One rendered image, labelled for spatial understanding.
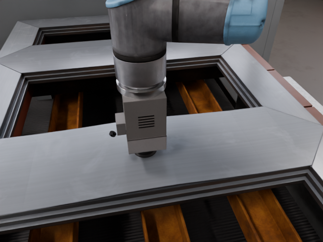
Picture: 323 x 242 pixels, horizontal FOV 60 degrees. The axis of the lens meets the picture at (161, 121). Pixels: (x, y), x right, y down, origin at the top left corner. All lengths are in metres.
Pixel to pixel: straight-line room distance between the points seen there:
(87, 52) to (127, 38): 0.54
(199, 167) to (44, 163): 0.27
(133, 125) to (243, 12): 0.21
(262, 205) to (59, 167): 0.43
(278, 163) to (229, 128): 0.12
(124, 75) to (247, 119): 0.32
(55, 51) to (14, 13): 0.38
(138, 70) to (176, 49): 0.52
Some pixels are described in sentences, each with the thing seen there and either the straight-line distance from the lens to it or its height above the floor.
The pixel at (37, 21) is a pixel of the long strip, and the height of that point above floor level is 0.84.
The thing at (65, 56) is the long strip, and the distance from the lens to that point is 0.89.
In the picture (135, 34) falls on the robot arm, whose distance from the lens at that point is 0.36.
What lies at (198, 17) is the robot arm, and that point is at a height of 1.10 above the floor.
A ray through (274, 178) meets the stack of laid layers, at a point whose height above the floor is 0.83.
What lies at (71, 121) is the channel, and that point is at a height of 0.68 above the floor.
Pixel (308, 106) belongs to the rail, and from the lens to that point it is 0.75.
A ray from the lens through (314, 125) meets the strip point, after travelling 0.66.
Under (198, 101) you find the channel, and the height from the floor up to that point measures 0.68.
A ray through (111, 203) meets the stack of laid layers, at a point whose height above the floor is 0.83.
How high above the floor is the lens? 1.21
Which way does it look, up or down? 39 degrees down
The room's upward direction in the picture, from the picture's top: straight up
